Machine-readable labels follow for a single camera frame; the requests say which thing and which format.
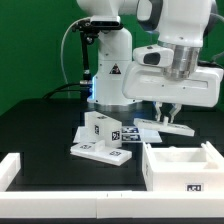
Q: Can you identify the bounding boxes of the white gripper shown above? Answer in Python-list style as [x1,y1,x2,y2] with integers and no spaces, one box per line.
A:
[122,62,223,122]

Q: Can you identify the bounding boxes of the white cabinet door panel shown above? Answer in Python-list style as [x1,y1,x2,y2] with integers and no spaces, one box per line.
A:
[134,117,195,137]

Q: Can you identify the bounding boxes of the white cabinet body box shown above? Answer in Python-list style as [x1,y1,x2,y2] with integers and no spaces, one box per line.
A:
[142,141,224,192]

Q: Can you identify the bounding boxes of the white cabinet block with markers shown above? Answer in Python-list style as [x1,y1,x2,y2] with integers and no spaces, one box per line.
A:
[84,111,122,148]

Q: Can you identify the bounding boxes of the white panel with knob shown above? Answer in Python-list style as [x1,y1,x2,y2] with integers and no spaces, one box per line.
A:
[70,140,132,166]

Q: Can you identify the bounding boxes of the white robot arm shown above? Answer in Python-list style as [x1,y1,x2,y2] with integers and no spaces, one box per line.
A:
[77,0,223,113]

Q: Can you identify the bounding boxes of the white marker sheet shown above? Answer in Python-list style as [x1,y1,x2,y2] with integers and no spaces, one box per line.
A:
[73,126,162,143]

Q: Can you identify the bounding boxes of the white U-shaped table fence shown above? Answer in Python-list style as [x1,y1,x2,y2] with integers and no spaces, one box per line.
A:
[0,153,224,219]

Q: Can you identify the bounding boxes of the black base cables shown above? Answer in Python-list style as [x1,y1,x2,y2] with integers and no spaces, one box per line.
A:
[42,79,94,100]

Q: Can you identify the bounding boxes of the black camera on stand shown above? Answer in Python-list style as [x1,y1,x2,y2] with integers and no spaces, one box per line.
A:
[72,16,123,98]

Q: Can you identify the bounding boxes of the grey camera cable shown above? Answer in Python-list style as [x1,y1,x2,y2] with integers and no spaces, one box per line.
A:
[60,17,90,85]

